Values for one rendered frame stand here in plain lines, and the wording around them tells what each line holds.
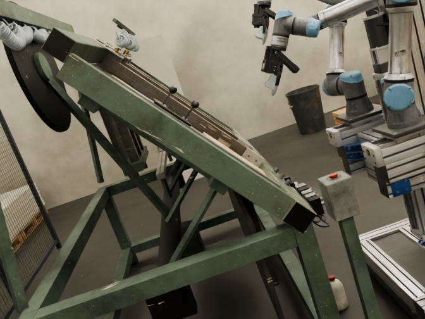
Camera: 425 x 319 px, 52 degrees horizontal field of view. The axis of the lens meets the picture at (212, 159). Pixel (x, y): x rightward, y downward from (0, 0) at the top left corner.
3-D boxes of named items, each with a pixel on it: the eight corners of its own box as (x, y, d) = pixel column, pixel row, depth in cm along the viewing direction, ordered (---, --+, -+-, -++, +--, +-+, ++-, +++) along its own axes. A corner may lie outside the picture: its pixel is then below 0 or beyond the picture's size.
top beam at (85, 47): (63, 63, 170) (76, 41, 168) (40, 48, 168) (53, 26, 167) (125, 64, 385) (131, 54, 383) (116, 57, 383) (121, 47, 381)
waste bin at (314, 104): (335, 126, 656) (324, 85, 641) (301, 138, 655) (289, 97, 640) (323, 122, 709) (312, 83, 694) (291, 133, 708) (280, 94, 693)
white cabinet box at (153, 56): (210, 174, 631) (162, 33, 585) (172, 187, 630) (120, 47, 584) (207, 164, 689) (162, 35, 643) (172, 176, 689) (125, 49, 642)
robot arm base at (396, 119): (412, 116, 207) (407, 95, 205) (430, 119, 193) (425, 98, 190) (381, 126, 207) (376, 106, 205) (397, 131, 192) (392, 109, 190)
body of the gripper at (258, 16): (253, 29, 236) (255, 7, 236) (269, 29, 234) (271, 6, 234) (251, 25, 229) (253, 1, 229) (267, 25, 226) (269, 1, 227)
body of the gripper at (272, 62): (260, 73, 198) (265, 45, 196) (279, 76, 199) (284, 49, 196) (263, 73, 190) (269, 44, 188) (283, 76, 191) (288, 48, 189)
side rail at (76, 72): (281, 220, 191) (296, 200, 190) (55, 76, 171) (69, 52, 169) (277, 216, 197) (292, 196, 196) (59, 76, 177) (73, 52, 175)
